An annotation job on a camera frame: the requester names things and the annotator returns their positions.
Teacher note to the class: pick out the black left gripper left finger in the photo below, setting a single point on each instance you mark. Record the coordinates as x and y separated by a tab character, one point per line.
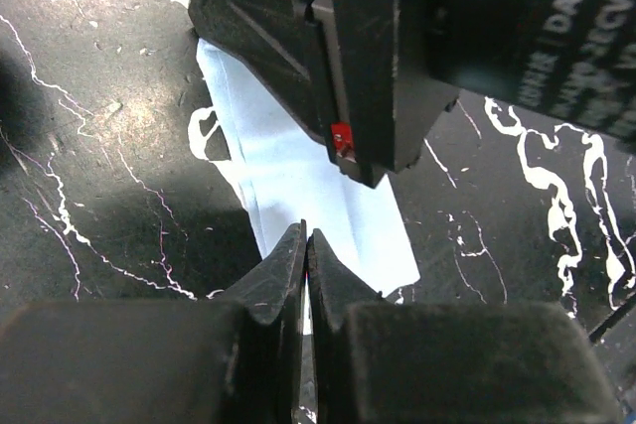
231	359

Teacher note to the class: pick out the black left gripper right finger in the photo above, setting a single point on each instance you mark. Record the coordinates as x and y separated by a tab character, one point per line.
379	362

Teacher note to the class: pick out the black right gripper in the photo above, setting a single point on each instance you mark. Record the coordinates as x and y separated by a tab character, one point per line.
572	60

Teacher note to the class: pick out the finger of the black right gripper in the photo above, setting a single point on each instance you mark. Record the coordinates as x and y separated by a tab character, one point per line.
291	46

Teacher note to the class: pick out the light blue cleaning cloth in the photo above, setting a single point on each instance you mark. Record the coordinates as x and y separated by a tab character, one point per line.
282	177

